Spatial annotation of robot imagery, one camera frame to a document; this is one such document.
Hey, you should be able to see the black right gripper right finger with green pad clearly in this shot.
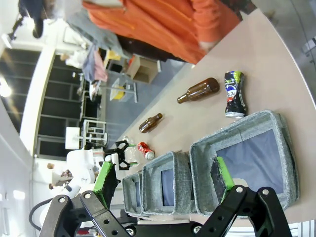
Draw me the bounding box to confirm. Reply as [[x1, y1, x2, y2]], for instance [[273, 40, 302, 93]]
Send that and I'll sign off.
[[197, 156, 293, 237]]

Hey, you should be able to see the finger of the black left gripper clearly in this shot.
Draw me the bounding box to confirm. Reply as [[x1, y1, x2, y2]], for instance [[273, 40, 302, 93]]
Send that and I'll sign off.
[[118, 155, 138, 171], [115, 140, 136, 156]]

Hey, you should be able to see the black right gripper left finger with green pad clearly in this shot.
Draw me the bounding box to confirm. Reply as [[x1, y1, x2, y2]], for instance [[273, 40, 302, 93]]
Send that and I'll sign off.
[[39, 160, 129, 237]]

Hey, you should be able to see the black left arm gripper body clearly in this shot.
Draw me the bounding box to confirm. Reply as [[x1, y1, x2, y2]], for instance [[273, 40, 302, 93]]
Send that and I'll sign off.
[[103, 147, 120, 165]]

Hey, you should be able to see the crushed red soda can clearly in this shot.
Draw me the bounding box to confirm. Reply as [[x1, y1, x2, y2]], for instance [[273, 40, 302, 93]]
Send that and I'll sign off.
[[137, 141, 156, 160]]

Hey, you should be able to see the small grey fabric basket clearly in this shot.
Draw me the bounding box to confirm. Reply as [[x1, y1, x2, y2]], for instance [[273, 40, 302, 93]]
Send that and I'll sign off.
[[122, 172, 144, 214]]

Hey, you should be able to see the large grey fabric basket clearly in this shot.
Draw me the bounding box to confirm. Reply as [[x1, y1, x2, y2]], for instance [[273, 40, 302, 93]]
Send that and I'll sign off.
[[189, 109, 301, 218]]

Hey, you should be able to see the medium grey fabric basket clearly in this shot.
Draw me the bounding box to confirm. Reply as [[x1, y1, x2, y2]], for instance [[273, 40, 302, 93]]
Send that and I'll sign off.
[[141, 151, 198, 216]]

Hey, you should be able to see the crushed black soda can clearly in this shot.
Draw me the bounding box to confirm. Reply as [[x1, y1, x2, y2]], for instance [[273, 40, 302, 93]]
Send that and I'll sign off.
[[223, 71, 248, 119]]

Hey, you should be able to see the person's hand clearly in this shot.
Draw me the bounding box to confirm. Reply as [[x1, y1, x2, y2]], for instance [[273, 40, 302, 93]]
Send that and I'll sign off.
[[198, 40, 219, 53]]

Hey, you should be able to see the white shelf cart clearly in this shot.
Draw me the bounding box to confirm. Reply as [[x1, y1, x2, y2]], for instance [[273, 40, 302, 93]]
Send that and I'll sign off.
[[82, 119, 109, 147]]

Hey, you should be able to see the small brown glass bottle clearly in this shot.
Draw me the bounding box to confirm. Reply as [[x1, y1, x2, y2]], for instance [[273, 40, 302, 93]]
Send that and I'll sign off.
[[138, 113, 163, 134]]

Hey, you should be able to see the open wooden cube box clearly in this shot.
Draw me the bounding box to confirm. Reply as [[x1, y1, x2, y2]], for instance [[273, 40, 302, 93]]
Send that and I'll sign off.
[[132, 56, 159, 85]]

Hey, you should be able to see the large brown glass bottle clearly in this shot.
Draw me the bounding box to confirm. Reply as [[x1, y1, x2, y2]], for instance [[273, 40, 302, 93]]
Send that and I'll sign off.
[[176, 77, 220, 104]]

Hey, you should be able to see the background person in white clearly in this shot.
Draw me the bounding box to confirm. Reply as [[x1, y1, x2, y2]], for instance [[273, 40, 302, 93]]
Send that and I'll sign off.
[[60, 50, 86, 69]]

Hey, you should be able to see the person in orange jacket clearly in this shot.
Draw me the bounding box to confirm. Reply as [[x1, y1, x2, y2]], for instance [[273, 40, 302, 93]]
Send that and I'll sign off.
[[82, 0, 243, 65]]

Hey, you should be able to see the white metal stool frame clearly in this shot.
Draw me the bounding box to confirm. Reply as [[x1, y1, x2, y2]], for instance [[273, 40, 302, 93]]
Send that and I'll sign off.
[[109, 78, 138, 103]]

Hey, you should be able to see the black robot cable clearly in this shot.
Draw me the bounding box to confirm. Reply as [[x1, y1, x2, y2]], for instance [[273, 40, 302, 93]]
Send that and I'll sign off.
[[29, 199, 53, 232]]

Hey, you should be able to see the black camera on stand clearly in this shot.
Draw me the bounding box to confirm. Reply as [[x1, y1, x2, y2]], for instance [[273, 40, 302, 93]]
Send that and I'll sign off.
[[6, 15, 27, 42]]

